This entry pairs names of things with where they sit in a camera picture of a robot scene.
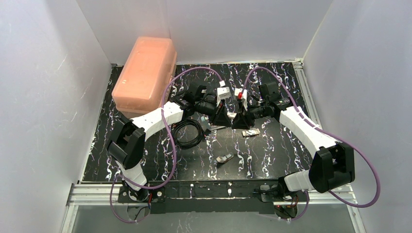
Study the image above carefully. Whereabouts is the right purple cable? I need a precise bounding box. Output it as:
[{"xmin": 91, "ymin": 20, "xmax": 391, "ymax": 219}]
[{"xmin": 242, "ymin": 66, "xmax": 381, "ymax": 222}]

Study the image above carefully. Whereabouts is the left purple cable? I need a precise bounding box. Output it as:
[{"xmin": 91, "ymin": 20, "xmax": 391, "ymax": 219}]
[{"xmin": 109, "ymin": 67, "xmax": 225, "ymax": 224}]

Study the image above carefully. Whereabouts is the purple cable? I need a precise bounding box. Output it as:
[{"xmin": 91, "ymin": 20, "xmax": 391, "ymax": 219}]
[
  {"xmin": 109, "ymin": 67, "xmax": 225, "ymax": 224},
  {"xmin": 242, "ymin": 66, "xmax": 381, "ymax": 222}
]

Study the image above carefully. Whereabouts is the coiled black cable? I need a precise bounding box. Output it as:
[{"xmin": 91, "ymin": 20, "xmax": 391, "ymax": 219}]
[{"xmin": 171, "ymin": 119, "xmax": 206, "ymax": 149}]

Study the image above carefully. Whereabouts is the orange plastic storage box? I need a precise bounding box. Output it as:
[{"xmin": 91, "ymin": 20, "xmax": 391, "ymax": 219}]
[{"xmin": 112, "ymin": 36, "xmax": 177, "ymax": 118}]

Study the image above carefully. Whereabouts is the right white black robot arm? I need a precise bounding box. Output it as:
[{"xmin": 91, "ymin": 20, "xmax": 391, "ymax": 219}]
[{"xmin": 232, "ymin": 83, "xmax": 355, "ymax": 197}]

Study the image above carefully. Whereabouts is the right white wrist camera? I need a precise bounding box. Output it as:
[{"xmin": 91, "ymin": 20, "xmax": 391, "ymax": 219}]
[{"xmin": 234, "ymin": 88, "xmax": 248, "ymax": 111}]

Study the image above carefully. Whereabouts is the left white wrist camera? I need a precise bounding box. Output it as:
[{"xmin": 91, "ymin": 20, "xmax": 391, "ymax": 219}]
[{"xmin": 216, "ymin": 87, "xmax": 231, "ymax": 105}]

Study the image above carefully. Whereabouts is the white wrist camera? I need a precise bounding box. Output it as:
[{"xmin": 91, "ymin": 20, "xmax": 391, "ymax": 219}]
[
  {"xmin": 234, "ymin": 88, "xmax": 248, "ymax": 111},
  {"xmin": 216, "ymin": 87, "xmax": 231, "ymax": 105}
]

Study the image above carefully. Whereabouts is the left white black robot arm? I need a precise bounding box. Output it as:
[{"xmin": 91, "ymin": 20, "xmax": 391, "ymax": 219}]
[{"xmin": 106, "ymin": 82, "xmax": 231, "ymax": 200}]

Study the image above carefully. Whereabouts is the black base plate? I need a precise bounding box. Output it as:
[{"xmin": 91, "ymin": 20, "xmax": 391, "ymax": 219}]
[{"xmin": 118, "ymin": 180, "xmax": 308, "ymax": 217}]

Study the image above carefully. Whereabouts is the aluminium frame rail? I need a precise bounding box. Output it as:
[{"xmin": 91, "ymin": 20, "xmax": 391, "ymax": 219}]
[{"xmin": 63, "ymin": 66, "xmax": 364, "ymax": 233}]

